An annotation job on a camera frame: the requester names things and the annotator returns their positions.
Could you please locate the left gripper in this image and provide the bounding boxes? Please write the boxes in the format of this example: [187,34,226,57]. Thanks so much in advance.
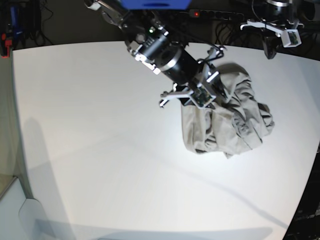
[240,18,304,60]

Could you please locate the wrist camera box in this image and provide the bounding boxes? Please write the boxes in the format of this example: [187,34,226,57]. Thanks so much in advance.
[190,88,216,109]
[281,29,302,48]

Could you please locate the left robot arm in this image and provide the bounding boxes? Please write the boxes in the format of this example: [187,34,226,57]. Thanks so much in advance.
[239,0,304,60]

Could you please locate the grey t-shirt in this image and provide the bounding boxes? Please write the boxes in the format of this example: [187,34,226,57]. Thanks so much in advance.
[181,62,275,158]

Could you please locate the blue box overhead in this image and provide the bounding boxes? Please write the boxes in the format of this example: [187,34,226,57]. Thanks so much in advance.
[120,0,191,10]

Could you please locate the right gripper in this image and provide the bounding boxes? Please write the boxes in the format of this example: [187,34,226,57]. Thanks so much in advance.
[159,46,227,108]

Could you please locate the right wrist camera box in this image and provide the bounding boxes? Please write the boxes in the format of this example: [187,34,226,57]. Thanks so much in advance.
[190,88,216,109]

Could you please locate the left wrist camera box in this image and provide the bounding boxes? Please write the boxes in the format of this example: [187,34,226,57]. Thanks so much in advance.
[281,29,302,48]

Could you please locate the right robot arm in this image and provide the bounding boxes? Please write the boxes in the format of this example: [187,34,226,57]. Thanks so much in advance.
[84,0,227,109]

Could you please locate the black power strip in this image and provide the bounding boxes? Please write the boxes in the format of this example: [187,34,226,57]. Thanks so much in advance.
[188,9,245,21]

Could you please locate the red and blue clamp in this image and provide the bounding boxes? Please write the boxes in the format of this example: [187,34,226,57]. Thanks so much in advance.
[0,5,18,58]

